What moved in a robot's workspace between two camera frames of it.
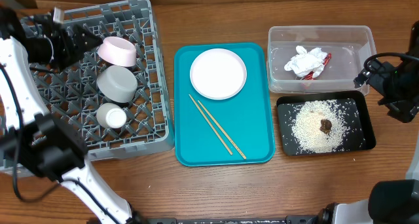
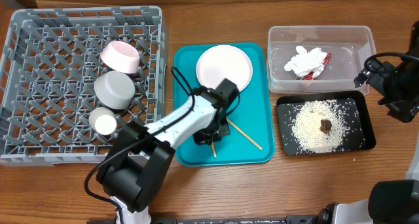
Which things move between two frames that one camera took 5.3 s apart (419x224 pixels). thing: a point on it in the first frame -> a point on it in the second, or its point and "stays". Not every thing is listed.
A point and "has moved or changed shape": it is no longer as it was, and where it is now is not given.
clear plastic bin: (318, 59) stays
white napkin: (307, 63) stays
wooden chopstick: (222, 131) -> (244, 134)
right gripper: (403, 110) stays
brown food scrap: (326, 126) stays
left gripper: (70, 40) -> (209, 135)
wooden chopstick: (212, 127) has moved or changed shape
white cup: (111, 115) -> (103, 120)
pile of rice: (305, 124) stays
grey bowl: (117, 83) has moved or changed shape
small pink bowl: (118, 51) has moved or changed shape
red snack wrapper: (309, 76) stays
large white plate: (218, 74) has moved or changed shape
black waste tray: (324, 122) stays
